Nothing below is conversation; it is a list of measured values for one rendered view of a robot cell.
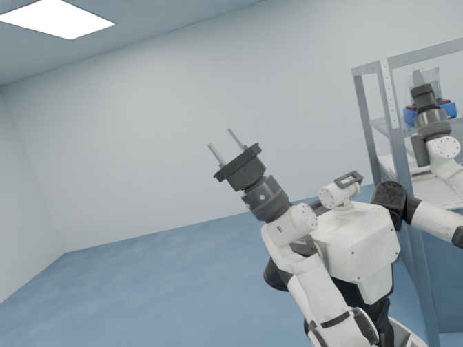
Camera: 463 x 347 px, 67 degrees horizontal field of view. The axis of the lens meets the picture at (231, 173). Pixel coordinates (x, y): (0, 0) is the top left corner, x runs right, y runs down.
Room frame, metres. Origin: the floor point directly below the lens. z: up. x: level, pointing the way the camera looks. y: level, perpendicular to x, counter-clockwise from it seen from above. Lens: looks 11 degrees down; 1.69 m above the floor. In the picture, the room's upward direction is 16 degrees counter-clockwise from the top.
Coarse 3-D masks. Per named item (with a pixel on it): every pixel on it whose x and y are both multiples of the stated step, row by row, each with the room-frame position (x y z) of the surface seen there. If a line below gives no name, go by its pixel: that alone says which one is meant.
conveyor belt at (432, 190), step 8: (384, 160) 2.83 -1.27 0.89; (392, 160) 2.77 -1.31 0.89; (408, 160) 2.65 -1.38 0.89; (416, 184) 2.10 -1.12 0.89; (424, 184) 2.07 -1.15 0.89; (432, 184) 2.03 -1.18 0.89; (440, 184) 2.00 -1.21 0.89; (416, 192) 1.97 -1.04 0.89; (424, 192) 1.94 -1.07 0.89; (432, 192) 1.91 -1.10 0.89; (440, 192) 1.87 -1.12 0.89; (448, 192) 1.85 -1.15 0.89; (424, 200) 1.82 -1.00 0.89; (432, 200) 1.80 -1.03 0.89; (440, 200) 1.77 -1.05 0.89; (448, 200) 1.74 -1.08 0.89; (456, 200) 1.71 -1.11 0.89; (448, 208) 1.71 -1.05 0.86; (456, 208) 1.70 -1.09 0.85
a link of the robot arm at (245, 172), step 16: (256, 144) 0.76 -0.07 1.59; (240, 160) 0.75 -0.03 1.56; (256, 160) 0.75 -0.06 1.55; (224, 176) 0.75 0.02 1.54; (240, 176) 0.75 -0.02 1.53; (256, 176) 0.74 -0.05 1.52; (272, 176) 0.76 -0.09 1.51; (256, 192) 0.72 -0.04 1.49; (272, 192) 0.73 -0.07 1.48; (256, 208) 0.73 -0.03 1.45
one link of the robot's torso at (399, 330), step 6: (390, 318) 1.03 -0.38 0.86; (396, 324) 1.01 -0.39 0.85; (396, 330) 1.01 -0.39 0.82; (402, 330) 1.00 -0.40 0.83; (408, 330) 0.99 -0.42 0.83; (396, 336) 1.02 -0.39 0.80; (402, 336) 1.00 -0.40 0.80; (408, 336) 0.99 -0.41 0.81; (414, 336) 0.98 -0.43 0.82; (396, 342) 1.02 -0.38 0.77; (402, 342) 1.01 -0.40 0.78; (408, 342) 0.95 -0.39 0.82; (414, 342) 0.96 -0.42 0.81; (420, 342) 0.96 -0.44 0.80
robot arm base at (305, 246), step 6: (300, 240) 0.91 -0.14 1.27; (306, 240) 0.91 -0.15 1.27; (312, 240) 0.92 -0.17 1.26; (294, 246) 0.87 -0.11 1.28; (300, 246) 0.88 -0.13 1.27; (306, 246) 0.89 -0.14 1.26; (312, 246) 0.89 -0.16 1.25; (294, 252) 0.86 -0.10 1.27; (300, 252) 0.86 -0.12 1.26; (306, 252) 0.86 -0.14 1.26; (312, 252) 0.87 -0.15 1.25; (264, 270) 0.95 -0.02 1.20; (264, 276) 0.93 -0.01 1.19; (270, 282) 0.91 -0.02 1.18; (276, 288) 0.90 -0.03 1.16; (282, 288) 0.90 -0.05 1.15
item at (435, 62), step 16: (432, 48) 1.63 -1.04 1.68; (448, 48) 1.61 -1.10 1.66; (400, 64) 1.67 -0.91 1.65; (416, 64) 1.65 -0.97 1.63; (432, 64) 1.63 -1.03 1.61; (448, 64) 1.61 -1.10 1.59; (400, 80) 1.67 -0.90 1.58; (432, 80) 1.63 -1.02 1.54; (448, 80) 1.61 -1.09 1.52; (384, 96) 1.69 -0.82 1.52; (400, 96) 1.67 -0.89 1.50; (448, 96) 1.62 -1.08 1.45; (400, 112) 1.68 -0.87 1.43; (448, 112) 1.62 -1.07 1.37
